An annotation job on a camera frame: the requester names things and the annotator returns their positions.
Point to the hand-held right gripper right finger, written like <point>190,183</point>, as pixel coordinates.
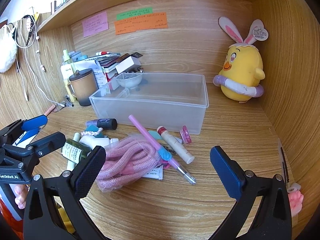
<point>225,170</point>

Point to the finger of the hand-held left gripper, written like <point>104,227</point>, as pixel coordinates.
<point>35,122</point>
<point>50,142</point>

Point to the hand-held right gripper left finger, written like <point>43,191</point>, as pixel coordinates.
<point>90,172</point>

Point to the dark green glass bottle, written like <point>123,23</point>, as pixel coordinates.
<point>73,151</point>

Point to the white cone-cap bottle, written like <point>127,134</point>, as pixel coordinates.
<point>76,137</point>

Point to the white plastic bottle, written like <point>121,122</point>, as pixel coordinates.
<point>97,142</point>

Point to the white tube with red band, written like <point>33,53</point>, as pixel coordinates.
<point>176,145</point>

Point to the white ointment tube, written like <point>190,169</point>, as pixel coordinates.
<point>155,174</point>

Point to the pink pen with blue grip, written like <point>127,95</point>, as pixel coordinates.
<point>150,136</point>

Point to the clear plastic storage box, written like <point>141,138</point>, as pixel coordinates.
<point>162,105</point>

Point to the person's left hand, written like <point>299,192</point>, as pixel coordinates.
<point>21,197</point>

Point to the red garment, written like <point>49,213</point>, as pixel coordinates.
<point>7,220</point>

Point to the purple bottle with black cap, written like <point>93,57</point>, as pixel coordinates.
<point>105,123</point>

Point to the yellow printed cloth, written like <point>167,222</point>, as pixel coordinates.
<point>66,223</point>

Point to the brown lidded mug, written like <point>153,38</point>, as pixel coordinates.
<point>83,90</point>

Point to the green spray bottle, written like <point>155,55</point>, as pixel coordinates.
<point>67,58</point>

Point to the teal and white tube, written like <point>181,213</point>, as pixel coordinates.
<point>155,136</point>

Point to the white fluffy pouch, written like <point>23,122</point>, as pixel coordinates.
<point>6,52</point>

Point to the pink paw toy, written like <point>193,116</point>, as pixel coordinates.
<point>296,201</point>

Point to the blue and white carton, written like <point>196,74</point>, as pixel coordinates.
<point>78,56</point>

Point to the stack of books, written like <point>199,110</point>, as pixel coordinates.
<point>107,62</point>

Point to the red and white pen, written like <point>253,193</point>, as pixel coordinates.
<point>102,53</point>

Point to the clear plastic bowl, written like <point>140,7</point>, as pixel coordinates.
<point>128,81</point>

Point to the yellow chick plush toy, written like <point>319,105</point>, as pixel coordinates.
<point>242,67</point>

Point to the white cardboard box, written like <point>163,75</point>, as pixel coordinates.
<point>126,65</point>

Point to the pink sticky note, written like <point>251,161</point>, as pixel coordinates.
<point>95,24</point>

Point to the orange sticky note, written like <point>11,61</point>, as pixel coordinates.
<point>140,26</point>

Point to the green sticky note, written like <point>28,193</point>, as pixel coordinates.
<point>135,13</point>

